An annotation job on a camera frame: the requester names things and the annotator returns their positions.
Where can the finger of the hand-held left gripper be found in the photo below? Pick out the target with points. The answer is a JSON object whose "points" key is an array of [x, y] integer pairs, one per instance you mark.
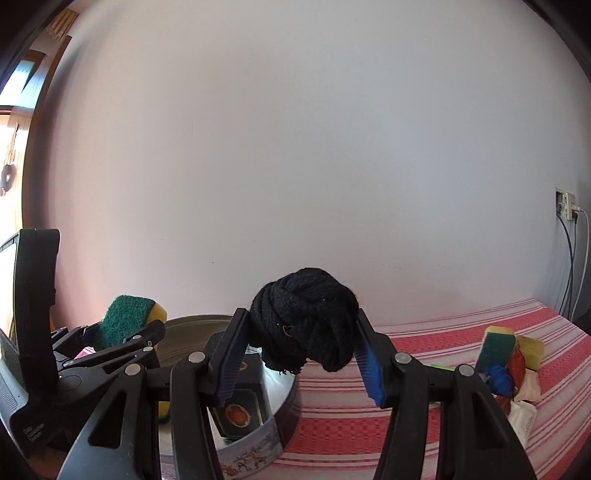
{"points": [[138, 341], [74, 339]]}

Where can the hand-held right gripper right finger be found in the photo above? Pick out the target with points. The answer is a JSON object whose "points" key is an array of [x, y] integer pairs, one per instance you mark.
{"points": [[369, 369]]}

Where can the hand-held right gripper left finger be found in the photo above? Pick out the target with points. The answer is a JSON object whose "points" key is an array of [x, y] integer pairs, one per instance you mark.
{"points": [[228, 369]]}

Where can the green yellow scouring sponge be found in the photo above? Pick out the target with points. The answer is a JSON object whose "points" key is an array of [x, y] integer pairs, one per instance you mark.
{"points": [[124, 318], [496, 350]]}

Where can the round printed cookie tin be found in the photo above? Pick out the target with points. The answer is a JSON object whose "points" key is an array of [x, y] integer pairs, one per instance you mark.
{"points": [[286, 401]]}

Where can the black sock ball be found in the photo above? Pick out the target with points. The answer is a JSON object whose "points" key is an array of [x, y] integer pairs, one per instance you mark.
{"points": [[304, 318]]}

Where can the red foil snack packet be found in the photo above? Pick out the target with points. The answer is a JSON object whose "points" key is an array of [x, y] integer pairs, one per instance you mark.
{"points": [[503, 404], [516, 369]]}

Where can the black box with red emblem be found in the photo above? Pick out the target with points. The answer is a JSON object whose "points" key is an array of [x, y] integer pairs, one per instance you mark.
{"points": [[238, 413]]}

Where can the red striped tablecloth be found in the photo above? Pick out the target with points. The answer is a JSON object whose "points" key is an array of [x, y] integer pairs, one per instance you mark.
{"points": [[346, 415]]}

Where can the green white packet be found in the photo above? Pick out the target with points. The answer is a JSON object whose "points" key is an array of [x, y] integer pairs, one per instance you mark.
{"points": [[443, 367]]}

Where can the blue cloth bundle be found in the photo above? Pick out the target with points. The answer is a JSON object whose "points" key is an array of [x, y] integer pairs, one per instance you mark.
{"points": [[501, 381]]}

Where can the dark hanging ornament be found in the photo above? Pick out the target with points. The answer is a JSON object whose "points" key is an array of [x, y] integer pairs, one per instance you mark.
{"points": [[7, 175]]}

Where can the window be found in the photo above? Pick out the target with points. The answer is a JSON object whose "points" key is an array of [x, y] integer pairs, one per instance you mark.
{"points": [[21, 78]]}

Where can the brown wooden window frame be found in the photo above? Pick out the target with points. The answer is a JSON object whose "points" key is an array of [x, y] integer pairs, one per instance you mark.
{"points": [[41, 120]]}

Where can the wall socket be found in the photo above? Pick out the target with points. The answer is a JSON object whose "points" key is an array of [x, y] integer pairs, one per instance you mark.
{"points": [[565, 203]]}

